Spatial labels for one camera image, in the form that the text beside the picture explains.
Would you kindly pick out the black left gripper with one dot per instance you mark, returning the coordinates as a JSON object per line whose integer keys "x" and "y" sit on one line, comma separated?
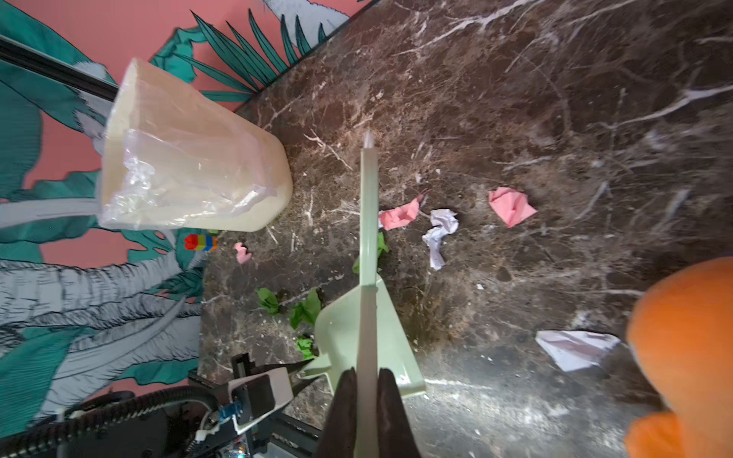
{"x": 279, "y": 435}

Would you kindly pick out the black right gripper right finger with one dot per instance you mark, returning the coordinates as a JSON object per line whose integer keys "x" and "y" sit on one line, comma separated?
{"x": 395, "y": 438}

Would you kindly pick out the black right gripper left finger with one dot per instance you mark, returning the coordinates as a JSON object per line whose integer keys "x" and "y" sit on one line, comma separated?
{"x": 337, "y": 439}

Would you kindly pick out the light green hand brush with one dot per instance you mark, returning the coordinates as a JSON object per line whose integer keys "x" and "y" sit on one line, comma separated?
{"x": 366, "y": 444}

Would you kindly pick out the light green plastic dustpan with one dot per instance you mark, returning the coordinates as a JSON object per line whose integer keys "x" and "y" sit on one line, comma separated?
{"x": 343, "y": 342}

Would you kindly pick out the cream plastic trash bin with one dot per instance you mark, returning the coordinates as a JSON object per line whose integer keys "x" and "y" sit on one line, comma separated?
{"x": 189, "y": 154}

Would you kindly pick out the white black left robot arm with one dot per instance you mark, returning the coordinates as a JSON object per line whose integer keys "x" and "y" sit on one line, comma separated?
{"x": 162, "y": 423}

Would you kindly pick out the green paper scrap front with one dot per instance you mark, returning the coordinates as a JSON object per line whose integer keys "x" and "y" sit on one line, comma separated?
{"x": 306, "y": 347}

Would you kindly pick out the green paper scrap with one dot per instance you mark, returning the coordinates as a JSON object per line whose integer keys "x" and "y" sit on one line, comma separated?
{"x": 381, "y": 249}
{"x": 268, "y": 301}
{"x": 306, "y": 347}
{"x": 306, "y": 311}

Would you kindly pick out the green paper scrap middle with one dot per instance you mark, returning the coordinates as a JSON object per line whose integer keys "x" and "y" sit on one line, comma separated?
{"x": 306, "y": 311}

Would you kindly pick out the green paper scrap far left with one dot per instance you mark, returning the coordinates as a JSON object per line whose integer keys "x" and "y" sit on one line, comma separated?
{"x": 268, "y": 301}

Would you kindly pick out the small pink paper scrap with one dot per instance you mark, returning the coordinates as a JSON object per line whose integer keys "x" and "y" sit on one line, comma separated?
{"x": 243, "y": 255}

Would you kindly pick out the green paper scrap upper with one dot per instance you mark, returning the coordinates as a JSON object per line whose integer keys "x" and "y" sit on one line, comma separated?
{"x": 381, "y": 249}

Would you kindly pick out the colourful toy block frog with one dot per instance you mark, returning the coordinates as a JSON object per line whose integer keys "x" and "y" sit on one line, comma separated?
{"x": 200, "y": 243}

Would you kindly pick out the pink paper scrap long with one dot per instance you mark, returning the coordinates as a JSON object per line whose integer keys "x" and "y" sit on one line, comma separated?
{"x": 400, "y": 216}

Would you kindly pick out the white flat paper scrap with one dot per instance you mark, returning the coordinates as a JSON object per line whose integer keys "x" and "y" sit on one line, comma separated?
{"x": 576, "y": 349}

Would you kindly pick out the white crumpled paper scrap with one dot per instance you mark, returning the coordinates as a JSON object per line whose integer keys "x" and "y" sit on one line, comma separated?
{"x": 443, "y": 223}

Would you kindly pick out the pink paper scrap right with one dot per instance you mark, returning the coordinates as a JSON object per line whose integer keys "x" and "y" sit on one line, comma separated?
{"x": 511, "y": 206}

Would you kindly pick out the orange plush fish toy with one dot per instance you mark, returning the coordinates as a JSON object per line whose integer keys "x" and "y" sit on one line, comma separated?
{"x": 680, "y": 335}

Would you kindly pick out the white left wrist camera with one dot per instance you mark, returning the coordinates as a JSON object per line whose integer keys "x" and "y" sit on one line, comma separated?
{"x": 259, "y": 396}

